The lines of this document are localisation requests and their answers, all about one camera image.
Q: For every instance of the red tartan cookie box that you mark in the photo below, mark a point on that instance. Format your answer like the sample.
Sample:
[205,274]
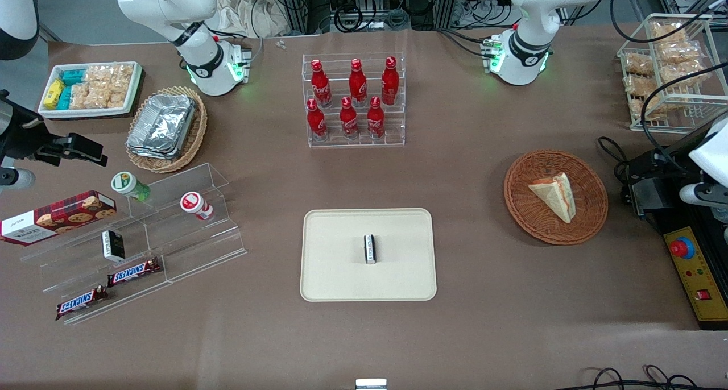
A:
[57,216]

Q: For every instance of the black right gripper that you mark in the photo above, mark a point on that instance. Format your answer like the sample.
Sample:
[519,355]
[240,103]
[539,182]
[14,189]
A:
[24,133]

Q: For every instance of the red emergency stop button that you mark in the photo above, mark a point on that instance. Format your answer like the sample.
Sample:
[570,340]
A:
[682,248]

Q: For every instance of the clear acrylic step shelf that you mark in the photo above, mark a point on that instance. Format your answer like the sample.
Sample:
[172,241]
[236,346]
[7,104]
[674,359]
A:
[193,248]

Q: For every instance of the aluminium frame rack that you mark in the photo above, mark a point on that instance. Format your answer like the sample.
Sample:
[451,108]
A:
[296,3]

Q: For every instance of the oval light wicker basket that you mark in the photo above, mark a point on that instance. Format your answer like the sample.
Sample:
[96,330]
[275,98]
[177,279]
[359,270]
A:
[196,134]

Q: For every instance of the black yellow control box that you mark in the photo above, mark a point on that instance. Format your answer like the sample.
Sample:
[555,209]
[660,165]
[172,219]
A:
[705,276]

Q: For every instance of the clear acrylic bottle rack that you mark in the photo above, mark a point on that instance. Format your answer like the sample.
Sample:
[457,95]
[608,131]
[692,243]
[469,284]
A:
[352,142]

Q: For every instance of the red cola bottle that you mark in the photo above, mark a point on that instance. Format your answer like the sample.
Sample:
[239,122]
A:
[316,121]
[320,86]
[390,83]
[357,86]
[348,120]
[375,120]

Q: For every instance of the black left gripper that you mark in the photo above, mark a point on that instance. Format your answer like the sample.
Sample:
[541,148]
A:
[666,164]

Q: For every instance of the black countertop appliance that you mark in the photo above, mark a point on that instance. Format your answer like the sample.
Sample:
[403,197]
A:
[648,199]

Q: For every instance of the clear rice cracker packet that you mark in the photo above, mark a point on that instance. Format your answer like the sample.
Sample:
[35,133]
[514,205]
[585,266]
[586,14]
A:
[80,96]
[108,98]
[685,73]
[679,52]
[668,32]
[98,75]
[645,108]
[122,77]
[640,84]
[638,65]

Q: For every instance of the yellow snack packet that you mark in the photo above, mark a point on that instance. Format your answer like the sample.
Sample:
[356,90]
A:
[54,94]

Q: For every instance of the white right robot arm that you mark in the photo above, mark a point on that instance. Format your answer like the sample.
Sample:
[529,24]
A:
[170,3]

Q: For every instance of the teal snack packet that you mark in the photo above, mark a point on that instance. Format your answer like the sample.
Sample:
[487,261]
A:
[74,76]
[65,98]

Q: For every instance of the round brown wicker basket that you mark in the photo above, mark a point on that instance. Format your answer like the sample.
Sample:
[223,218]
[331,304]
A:
[529,208]

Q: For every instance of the triangular sandwich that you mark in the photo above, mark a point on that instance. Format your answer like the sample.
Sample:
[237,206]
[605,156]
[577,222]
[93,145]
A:
[557,196]

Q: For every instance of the green lid small bottle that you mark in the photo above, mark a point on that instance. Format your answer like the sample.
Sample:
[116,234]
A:
[128,184]

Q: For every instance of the white rectangular snack tray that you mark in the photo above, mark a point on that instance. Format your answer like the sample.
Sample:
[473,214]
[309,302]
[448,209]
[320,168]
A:
[136,88]

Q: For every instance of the brown Snickers bar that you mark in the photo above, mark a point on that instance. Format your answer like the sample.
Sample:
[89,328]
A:
[81,302]
[133,272]

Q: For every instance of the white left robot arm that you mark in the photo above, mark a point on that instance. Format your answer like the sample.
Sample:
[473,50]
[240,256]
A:
[529,15]

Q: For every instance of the crumpled beige paper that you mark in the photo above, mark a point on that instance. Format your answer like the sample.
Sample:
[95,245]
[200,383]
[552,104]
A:
[244,15]

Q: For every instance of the beige rectangular tray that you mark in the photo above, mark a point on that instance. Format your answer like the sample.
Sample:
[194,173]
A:
[341,265]

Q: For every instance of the aluminium foil tray stack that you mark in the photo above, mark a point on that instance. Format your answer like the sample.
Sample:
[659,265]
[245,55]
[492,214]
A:
[162,125]

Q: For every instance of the red lid small bottle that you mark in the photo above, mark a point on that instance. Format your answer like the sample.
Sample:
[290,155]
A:
[194,203]

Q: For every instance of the small black white box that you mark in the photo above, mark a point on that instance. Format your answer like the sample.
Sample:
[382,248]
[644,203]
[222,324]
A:
[370,249]

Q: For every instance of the white silver device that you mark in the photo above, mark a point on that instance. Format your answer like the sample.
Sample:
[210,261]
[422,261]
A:
[371,385]

